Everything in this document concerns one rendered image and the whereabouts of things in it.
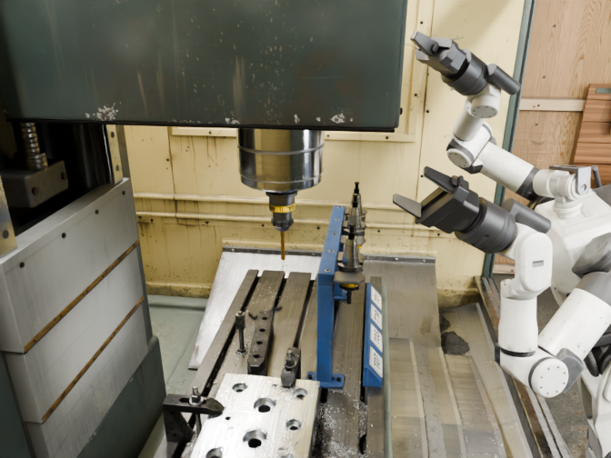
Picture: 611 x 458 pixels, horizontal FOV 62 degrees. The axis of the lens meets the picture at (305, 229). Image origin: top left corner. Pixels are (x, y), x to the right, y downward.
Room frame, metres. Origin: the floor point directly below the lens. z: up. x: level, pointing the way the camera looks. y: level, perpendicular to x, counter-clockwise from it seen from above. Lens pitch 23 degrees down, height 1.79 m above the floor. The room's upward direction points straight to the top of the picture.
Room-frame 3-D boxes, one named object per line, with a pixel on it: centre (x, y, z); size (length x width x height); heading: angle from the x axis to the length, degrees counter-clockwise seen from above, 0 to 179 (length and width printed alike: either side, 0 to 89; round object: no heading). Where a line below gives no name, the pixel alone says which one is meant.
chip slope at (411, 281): (1.56, -0.04, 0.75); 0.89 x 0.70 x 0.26; 83
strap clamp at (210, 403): (0.88, 0.25, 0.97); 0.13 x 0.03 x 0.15; 83
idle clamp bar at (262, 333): (1.18, 0.12, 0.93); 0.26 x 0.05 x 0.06; 178
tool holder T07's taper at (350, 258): (1.12, -0.11, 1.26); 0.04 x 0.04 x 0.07
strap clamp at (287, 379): (1.01, 0.04, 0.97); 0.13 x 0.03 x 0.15; 173
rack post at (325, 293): (1.07, -0.05, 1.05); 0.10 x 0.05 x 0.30; 83
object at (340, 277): (1.06, -0.10, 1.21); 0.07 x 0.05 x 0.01; 83
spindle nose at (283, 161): (0.92, 0.05, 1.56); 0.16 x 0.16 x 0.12
